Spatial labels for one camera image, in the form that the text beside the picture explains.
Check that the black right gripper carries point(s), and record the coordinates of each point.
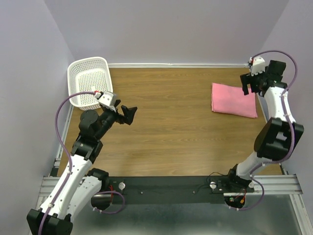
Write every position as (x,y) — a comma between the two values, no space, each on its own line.
(247,79)

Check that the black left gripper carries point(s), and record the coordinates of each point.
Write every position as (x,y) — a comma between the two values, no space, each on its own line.
(128,114)

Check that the pink t-shirt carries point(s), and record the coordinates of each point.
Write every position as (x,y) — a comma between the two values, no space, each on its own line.
(231,100)

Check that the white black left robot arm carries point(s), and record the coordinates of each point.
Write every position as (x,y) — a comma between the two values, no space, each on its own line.
(79,182)

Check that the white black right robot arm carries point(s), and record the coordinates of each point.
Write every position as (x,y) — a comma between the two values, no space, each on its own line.
(280,135)

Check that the white table edge strip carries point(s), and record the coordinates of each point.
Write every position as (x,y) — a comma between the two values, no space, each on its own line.
(176,65)

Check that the white perforated plastic basket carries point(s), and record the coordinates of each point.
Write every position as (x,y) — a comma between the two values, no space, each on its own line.
(88,75)

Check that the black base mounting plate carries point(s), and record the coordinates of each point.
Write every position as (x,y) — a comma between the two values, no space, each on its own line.
(170,190)

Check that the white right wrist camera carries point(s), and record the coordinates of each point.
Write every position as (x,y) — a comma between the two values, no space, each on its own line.
(257,65)

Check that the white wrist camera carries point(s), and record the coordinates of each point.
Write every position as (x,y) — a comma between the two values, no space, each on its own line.
(257,65)
(107,100)

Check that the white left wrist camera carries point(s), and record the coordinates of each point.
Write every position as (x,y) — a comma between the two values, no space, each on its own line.
(107,100)

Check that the aluminium left side rail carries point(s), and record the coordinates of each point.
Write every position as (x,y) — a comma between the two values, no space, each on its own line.
(59,153)

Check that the aluminium rail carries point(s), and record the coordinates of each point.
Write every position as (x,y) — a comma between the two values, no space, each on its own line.
(273,185)
(59,153)

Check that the aluminium front rail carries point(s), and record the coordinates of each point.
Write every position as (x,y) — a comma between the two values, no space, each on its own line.
(273,185)

